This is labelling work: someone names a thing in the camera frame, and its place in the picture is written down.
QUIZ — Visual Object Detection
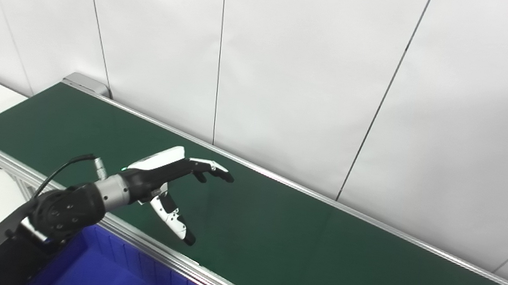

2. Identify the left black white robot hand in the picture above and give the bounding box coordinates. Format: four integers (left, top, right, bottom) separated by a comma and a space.
113, 140, 238, 251

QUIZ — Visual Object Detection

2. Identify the green conveyor belt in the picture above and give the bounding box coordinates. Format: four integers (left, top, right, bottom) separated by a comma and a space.
0, 63, 508, 285
0, 76, 508, 285

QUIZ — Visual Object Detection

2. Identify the blue plastic bin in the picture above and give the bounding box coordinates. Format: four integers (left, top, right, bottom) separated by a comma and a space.
25, 218, 257, 285

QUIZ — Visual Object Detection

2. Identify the grey conveyor end housing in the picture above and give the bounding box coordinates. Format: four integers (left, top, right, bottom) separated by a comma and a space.
61, 71, 114, 98

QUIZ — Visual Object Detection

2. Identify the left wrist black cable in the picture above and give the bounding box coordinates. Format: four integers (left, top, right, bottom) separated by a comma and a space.
32, 148, 110, 207

